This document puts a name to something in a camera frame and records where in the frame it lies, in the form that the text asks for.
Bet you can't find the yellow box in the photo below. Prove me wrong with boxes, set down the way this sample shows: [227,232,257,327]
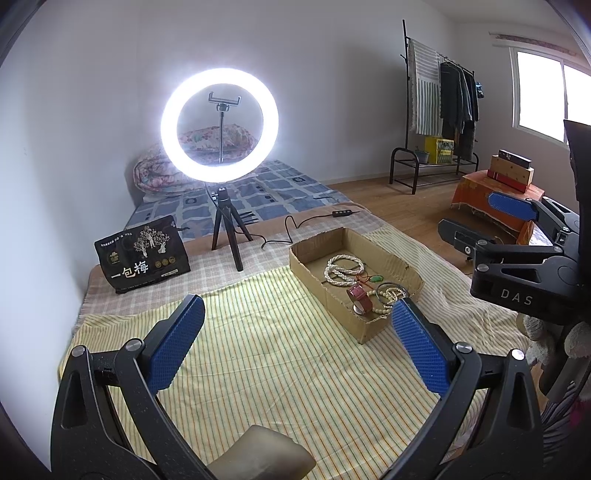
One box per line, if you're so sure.
[424,136,455,164]

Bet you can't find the black cable with controller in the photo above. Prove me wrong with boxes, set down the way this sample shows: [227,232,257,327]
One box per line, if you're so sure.
[259,210,361,250]

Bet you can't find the yellow striped cloth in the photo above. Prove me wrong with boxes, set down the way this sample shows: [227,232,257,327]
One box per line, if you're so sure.
[58,226,532,480]

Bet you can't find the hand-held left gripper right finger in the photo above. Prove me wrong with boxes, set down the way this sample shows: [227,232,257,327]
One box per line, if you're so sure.
[390,298,546,480]

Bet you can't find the window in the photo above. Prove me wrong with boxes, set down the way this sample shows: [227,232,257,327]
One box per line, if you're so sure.
[492,32,591,148]

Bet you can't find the dark hanging clothes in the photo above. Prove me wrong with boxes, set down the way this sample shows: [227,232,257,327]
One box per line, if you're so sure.
[438,62,478,160]

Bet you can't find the thin black bangle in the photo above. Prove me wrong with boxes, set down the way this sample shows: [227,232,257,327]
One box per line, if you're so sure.
[375,281,410,306]

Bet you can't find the white ring light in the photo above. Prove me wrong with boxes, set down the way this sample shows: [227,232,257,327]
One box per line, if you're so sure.
[160,68,280,181]

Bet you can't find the white pearl bracelet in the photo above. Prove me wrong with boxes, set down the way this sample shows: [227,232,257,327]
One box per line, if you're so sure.
[372,286,407,319]

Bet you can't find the black snack bag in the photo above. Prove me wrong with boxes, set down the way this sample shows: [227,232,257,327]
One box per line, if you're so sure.
[94,215,192,295]

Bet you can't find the black phone holder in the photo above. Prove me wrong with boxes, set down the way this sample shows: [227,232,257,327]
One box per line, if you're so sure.
[208,91,243,164]

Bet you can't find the shallow cardboard box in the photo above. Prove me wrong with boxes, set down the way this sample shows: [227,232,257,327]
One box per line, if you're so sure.
[289,227,426,345]

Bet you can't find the red strap wristwatch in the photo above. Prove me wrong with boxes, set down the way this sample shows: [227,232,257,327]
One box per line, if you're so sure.
[346,284,375,317]

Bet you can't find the person's pink striped clothing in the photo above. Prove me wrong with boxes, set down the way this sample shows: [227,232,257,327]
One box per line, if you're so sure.
[540,392,591,467]

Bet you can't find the beige cushion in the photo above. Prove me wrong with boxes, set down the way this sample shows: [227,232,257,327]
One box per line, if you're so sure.
[205,425,317,480]

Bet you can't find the tan box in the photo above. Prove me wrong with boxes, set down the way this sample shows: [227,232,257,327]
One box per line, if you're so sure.
[487,156,535,192]

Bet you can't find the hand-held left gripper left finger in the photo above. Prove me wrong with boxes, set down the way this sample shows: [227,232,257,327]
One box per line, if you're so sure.
[51,294,218,480]

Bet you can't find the green striped towel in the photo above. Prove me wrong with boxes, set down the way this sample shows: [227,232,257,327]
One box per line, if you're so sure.
[406,39,443,137]

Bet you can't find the orange cloth covered table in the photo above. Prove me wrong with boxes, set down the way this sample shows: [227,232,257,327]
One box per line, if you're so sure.
[450,170,546,245]

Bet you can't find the blue patterned bedsheet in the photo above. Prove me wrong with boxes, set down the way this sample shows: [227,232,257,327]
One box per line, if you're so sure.
[124,159,352,241]

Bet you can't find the floral quilt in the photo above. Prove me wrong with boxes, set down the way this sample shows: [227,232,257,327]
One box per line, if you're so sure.
[133,124,259,204]

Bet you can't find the black clothes rack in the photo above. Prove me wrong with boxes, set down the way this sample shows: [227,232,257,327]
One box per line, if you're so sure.
[389,19,481,197]

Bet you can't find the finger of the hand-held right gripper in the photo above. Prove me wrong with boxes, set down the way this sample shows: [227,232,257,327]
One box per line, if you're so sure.
[438,219,495,266]
[487,191,578,236]

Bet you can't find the person's right hand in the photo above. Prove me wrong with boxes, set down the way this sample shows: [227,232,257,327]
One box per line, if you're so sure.
[522,314,566,367]

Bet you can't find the long pearl necklace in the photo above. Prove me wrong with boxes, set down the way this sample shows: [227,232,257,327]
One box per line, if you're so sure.
[323,254,368,289]

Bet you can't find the beige checked mat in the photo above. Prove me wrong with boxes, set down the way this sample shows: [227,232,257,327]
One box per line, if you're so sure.
[74,212,532,352]

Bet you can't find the dark flat box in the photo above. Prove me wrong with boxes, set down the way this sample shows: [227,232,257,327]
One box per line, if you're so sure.
[498,150,533,169]

